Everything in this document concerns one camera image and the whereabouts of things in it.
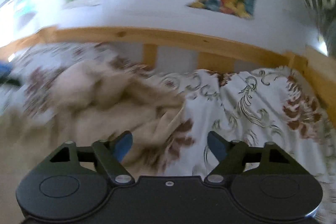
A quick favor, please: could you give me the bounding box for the beige large garment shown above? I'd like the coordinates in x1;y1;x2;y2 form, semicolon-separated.
1;60;194;223

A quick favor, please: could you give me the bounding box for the floral white bed cover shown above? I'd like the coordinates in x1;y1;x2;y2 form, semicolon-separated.
1;43;335;223

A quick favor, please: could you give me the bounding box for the wooden bed frame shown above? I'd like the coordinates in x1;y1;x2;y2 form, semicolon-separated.
1;26;335;123

